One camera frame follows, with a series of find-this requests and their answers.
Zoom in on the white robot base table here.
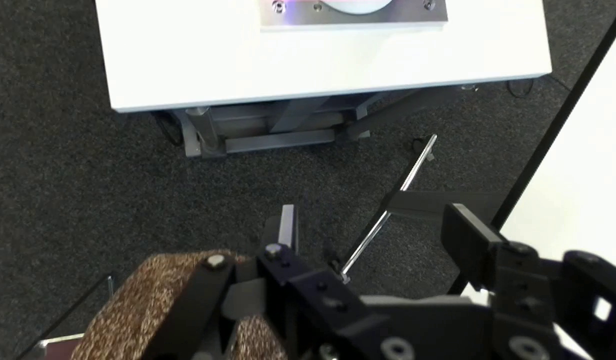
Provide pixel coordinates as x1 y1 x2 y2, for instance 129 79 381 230
94 0 554 159

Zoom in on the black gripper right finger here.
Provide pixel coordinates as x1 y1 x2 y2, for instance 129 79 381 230
441 202 616 360

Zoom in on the brown knitted clothing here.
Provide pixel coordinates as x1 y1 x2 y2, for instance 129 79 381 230
66 248 290 360

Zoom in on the silver robot mounting plate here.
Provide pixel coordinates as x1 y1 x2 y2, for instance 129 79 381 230
257 0 449 29

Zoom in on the long white table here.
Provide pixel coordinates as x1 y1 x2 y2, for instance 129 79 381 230
446 6 616 297

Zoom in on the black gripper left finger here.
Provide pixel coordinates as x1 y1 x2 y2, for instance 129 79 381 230
144 241 389 360

